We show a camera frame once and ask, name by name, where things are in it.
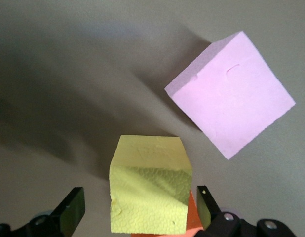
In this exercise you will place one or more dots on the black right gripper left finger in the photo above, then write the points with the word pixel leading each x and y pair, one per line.
pixel 68 209

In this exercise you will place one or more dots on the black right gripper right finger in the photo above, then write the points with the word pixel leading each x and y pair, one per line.
pixel 206 212

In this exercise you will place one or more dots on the brown table cover sheet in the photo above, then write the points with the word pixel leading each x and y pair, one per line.
pixel 68 74

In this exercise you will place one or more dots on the pink foam cube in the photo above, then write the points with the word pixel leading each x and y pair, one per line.
pixel 231 98

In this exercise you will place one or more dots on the yellow foam cube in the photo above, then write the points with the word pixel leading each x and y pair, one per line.
pixel 147 192

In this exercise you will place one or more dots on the orange foam cube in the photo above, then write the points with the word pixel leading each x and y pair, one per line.
pixel 192 217

